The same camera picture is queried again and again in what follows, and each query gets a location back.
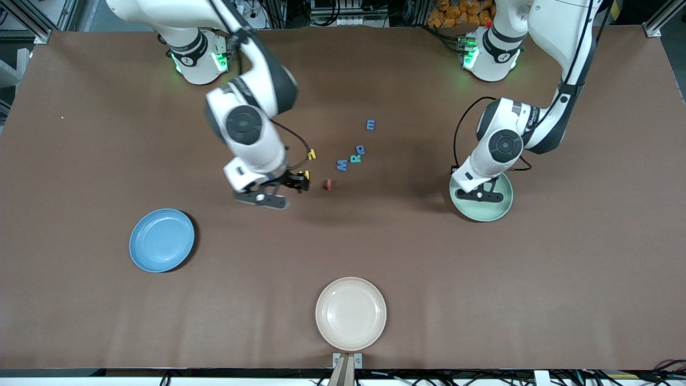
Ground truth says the green plate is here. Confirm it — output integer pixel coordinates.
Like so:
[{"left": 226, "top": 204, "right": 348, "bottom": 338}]
[{"left": 449, "top": 166, "right": 514, "bottom": 222}]

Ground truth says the blue plate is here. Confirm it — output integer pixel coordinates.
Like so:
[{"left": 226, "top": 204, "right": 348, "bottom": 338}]
[{"left": 129, "top": 209, "right": 196, "bottom": 273}]

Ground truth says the beige plate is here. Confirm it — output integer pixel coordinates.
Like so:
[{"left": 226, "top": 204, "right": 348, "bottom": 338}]
[{"left": 315, "top": 277, "right": 387, "bottom": 352}]

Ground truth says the bag of orange objects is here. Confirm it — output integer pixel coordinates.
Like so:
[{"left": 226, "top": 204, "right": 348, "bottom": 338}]
[{"left": 427, "top": 0, "right": 496, "bottom": 28}]

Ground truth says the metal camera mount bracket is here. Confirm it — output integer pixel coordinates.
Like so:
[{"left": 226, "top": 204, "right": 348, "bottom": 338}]
[{"left": 332, "top": 353, "right": 363, "bottom": 386}]

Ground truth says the aluminium frame profile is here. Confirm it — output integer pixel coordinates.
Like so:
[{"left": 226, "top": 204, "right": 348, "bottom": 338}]
[
  {"left": 643, "top": 0, "right": 686, "bottom": 38},
  {"left": 0, "top": 0, "right": 78, "bottom": 44}
]

